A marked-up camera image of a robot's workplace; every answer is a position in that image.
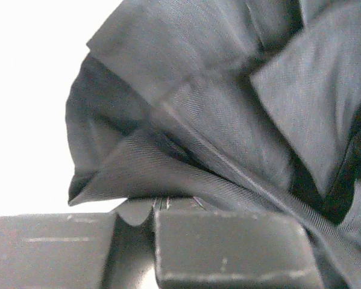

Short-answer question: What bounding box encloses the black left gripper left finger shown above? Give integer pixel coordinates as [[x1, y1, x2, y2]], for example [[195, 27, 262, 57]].
[[0, 213, 116, 288]]

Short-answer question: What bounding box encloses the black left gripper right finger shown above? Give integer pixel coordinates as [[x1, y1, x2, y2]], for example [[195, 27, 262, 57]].
[[154, 210, 324, 288]]

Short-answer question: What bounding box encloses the black pleated skirt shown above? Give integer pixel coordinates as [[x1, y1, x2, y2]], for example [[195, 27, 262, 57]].
[[66, 1, 361, 288]]

